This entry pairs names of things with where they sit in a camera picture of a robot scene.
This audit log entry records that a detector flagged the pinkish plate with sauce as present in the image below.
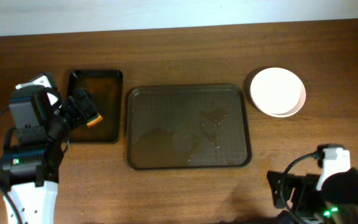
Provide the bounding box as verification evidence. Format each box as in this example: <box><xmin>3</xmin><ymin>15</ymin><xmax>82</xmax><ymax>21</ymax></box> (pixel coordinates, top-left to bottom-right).
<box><xmin>249</xmin><ymin>67</ymin><xmax>306</xmax><ymax>118</ymax></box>

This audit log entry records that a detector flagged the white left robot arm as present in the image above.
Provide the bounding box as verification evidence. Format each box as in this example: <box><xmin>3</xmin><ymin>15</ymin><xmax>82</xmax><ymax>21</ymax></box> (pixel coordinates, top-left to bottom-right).
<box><xmin>0</xmin><ymin>85</ymin><xmax>102</xmax><ymax>223</ymax></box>

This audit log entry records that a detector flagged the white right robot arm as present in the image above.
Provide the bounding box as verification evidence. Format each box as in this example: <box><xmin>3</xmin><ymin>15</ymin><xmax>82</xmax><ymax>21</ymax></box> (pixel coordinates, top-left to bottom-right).
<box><xmin>267</xmin><ymin>168</ymin><xmax>358</xmax><ymax>223</ymax></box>

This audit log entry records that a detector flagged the small dark tray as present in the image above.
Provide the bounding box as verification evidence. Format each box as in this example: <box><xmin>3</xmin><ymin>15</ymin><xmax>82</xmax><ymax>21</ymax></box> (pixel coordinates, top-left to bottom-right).
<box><xmin>67</xmin><ymin>70</ymin><xmax>123</xmax><ymax>143</ymax></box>

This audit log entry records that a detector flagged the green orange sponge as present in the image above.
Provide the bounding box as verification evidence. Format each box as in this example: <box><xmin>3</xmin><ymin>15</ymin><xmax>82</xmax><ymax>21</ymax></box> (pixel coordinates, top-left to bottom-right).
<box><xmin>86</xmin><ymin>113</ymin><xmax>103</xmax><ymax>128</ymax></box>

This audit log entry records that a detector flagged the large brown tray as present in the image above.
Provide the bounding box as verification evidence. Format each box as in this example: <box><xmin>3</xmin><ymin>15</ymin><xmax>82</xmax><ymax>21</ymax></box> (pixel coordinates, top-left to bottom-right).
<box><xmin>126</xmin><ymin>84</ymin><xmax>252</xmax><ymax>170</ymax></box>

